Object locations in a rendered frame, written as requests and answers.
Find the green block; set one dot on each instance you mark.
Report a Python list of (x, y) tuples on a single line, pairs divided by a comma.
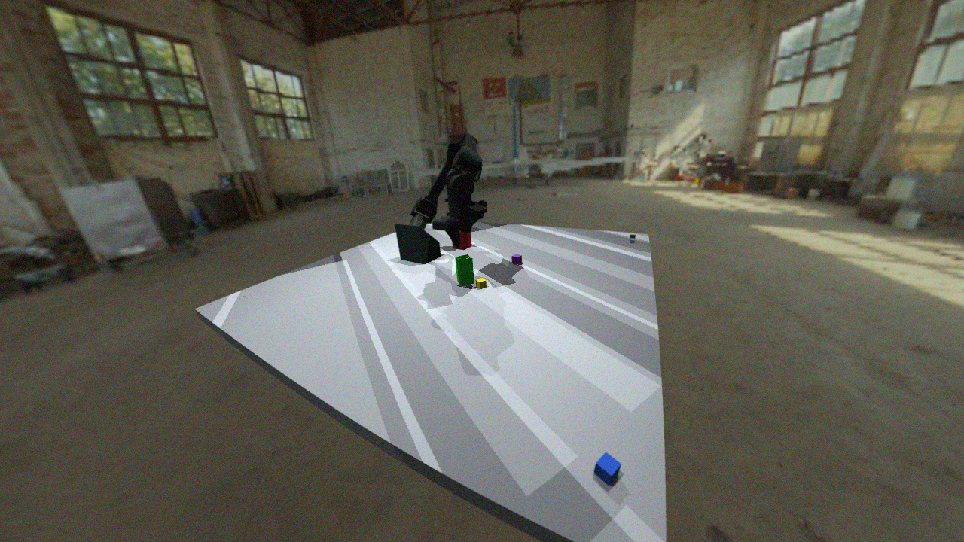
[(465, 278), (464, 263)]

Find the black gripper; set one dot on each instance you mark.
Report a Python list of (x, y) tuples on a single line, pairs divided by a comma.
[(455, 223)]

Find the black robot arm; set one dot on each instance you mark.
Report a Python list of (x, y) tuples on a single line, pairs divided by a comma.
[(462, 168)]

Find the blue block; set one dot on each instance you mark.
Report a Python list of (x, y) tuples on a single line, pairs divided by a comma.
[(607, 468)]

